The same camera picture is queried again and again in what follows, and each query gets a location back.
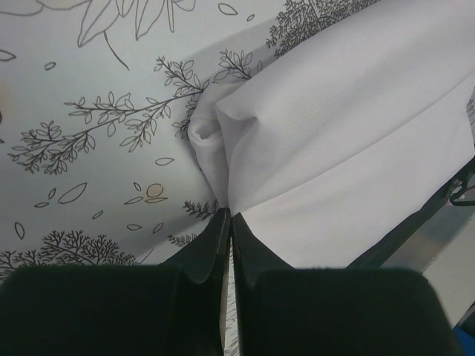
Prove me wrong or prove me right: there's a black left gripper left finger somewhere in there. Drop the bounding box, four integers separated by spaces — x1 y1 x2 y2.
1 208 231 355

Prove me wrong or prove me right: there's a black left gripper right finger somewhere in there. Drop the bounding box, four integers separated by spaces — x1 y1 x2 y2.
231 215 463 355

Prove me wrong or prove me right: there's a white t shirt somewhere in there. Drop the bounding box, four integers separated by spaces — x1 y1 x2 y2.
188 1 474 268

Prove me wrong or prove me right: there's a floral patterned table mat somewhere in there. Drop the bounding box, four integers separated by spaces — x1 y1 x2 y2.
0 0 475 356

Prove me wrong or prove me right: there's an aluminium frame rail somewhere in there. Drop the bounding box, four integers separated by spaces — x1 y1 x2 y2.
351 161 474 326

